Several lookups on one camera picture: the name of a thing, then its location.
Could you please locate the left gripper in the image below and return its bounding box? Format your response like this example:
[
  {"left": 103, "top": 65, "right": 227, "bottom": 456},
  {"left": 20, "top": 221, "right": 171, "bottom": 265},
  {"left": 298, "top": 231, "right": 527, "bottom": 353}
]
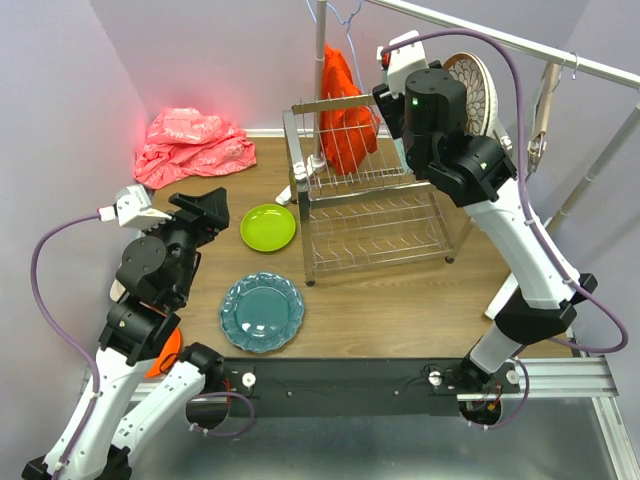
[{"left": 139, "top": 185, "right": 231, "bottom": 302}]

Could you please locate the orange plate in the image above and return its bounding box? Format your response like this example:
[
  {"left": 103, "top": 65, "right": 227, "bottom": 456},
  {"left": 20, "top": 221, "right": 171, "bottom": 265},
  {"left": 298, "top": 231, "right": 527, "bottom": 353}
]
[{"left": 145, "top": 328, "right": 183, "bottom": 379}]

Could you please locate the teal scalloped plate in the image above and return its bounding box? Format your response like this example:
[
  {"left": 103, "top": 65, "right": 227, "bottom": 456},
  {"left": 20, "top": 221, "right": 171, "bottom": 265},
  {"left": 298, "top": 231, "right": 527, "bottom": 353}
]
[{"left": 219, "top": 272, "right": 305, "bottom": 354}]

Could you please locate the steel two-tier dish rack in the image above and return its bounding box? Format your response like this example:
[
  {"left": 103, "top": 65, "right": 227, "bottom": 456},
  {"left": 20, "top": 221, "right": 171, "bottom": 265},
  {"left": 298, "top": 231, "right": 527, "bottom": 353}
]
[{"left": 285, "top": 100, "right": 474, "bottom": 286}]

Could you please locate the pink plastic bag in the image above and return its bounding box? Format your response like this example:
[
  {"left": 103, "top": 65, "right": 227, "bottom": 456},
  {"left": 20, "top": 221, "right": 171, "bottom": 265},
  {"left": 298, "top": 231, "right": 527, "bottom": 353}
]
[{"left": 133, "top": 108, "right": 257, "bottom": 190}]

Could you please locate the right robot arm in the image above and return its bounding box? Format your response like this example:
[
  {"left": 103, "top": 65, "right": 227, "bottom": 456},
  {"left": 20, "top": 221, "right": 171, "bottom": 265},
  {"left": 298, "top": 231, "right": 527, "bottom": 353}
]
[{"left": 372, "top": 68, "right": 597, "bottom": 392}]

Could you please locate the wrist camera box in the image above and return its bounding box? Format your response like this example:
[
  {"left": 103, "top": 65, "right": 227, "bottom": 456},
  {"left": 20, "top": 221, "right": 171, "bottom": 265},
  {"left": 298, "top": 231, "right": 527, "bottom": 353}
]
[
  {"left": 97, "top": 184, "right": 172, "bottom": 231},
  {"left": 372, "top": 42, "right": 428, "bottom": 99}
]

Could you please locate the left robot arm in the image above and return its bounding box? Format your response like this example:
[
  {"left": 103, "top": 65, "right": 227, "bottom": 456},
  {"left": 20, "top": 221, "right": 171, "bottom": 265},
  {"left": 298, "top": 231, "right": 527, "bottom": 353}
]
[{"left": 21, "top": 185, "right": 230, "bottom": 479}]

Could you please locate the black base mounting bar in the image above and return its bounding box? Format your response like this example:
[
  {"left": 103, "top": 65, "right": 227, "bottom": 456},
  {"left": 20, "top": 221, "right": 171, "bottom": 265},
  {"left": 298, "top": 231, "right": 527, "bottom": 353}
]
[{"left": 186, "top": 357, "right": 520, "bottom": 426}]

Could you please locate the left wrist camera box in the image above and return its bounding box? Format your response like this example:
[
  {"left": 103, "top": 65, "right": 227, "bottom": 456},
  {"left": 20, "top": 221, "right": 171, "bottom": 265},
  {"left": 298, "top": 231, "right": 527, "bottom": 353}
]
[{"left": 97, "top": 184, "right": 172, "bottom": 231}]

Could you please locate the pale blue rectangular dish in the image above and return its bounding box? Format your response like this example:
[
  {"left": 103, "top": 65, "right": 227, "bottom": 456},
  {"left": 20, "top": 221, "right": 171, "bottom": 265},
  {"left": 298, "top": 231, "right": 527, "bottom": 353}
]
[{"left": 393, "top": 137, "right": 413, "bottom": 175}]

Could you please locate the large floral brown-rim plate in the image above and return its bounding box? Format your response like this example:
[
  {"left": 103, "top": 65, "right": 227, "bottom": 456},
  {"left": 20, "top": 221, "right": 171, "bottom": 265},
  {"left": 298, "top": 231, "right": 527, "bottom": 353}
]
[{"left": 467, "top": 53, "right": 499, "bottom": 136}]

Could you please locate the small floral brown-rim plate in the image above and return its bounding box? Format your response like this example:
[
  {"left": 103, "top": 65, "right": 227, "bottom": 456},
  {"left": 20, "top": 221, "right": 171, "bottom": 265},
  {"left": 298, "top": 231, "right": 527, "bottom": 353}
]
[{"left": 444, "top": 53, "right": 488, "bottom": 135}]

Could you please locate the lime green plate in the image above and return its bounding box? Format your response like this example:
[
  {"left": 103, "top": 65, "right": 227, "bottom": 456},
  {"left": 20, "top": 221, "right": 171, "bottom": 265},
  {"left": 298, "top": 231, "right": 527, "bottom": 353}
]
[{"left": 240, "top": 204, "right": 296, "bottom": 253}]

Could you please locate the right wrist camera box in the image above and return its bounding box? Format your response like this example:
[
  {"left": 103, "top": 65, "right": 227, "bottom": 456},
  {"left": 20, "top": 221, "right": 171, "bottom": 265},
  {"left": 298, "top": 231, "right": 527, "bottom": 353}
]
[{"left": 372, "top": 42, "right": 428, "bottom": 99}]

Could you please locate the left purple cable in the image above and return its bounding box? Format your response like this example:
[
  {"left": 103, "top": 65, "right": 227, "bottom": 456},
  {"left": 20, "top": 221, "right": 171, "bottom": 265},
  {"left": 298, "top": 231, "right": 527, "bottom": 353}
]
[{"left": 29, "top": 212, "right": 106, "bottom": 480}]

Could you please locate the wooden clip hanger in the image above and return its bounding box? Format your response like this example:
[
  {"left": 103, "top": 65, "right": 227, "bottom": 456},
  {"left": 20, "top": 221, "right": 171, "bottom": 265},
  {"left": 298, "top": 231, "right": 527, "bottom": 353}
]
[{"left": 527, "top": 62, "right": 565, "bottom": 177}]

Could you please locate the white ringed grey plate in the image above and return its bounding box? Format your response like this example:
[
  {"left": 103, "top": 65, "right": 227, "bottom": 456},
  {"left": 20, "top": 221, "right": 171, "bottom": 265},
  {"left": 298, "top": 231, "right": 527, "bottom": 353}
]
[{"left": 109, "top": 279, "right": 126, "bottom": 302}]

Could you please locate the white clothes rack frame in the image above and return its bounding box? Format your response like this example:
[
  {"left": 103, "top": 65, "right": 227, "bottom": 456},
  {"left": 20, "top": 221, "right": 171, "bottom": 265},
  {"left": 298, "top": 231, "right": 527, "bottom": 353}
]
[{"left": 283, "top": 1, "right": 639, "bottom": 319}]

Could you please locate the orange cloth on hanger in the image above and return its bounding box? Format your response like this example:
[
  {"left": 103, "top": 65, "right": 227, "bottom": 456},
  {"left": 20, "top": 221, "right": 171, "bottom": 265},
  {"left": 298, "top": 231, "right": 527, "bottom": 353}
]
[{"left": 319, "top": 44, "right": 380, "bottom": 176}]

